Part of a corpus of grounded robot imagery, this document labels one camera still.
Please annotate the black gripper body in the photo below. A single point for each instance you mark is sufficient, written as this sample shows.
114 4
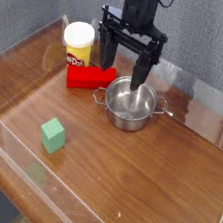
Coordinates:
123 32

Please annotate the clear acrylic barrier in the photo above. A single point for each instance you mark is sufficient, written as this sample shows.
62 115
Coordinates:
169 172

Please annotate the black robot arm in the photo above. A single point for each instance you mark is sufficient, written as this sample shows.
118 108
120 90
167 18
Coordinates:
140 13

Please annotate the green foam block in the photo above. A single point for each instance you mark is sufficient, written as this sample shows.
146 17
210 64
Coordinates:
53 135

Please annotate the yellow Play-Doh can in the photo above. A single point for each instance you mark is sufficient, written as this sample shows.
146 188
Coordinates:
79 38

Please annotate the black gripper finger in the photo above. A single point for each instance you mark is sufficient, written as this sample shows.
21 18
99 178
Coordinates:
141 69
108 48

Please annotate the red rectangular block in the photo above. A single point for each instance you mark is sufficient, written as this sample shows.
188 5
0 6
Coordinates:
89 77

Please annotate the stainless steel pot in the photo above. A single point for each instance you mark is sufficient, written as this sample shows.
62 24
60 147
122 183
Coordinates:
130 110

